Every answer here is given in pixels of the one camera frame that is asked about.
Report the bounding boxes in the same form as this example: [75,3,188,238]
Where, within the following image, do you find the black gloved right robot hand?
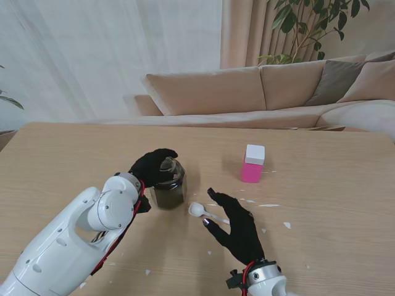
[202,187,267,266]

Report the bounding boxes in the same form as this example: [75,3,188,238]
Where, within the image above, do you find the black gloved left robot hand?
[128,148,179,188]

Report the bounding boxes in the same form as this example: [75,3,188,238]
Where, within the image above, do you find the white plastic spoon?
[188,202,231,225]

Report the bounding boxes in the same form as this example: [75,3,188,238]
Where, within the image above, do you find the pink coffee jar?
[241,162,264,184]

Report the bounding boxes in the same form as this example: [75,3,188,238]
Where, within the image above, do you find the white square jar cap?
[244,144,266,167]

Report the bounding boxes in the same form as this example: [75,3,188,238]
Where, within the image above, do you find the glass jar of coffee beans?
[149,156,188,212]

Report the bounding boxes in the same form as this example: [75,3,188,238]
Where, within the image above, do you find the beige sofa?
[123,51,395,142]

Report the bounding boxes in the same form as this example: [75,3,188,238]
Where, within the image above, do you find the white sheer curtain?
[0,0,223,124]

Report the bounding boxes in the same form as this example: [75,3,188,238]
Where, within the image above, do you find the small green plant leaves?
[0,64,25,110]

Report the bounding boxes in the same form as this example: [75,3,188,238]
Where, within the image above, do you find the beige pleated curtain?
[219,0,328,69]

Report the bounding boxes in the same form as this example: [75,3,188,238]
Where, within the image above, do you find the grey sofa cushion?
[305,59,368,107]

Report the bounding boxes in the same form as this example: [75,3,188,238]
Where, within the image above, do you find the beige sofa cushion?
[338,60,395,104]

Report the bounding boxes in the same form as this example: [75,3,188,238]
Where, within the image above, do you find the tall green leafy plant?
[257,0,370,65]

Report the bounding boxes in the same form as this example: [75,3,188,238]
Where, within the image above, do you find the left arm red cable bundle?
[89,180,146,278]

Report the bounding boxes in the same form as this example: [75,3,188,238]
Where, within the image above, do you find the arm red cable bundle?
[89,180,146,278]
[240,260,257,296]

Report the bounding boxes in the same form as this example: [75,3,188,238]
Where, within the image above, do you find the right arm red cable bundle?
[240,260,257,296]

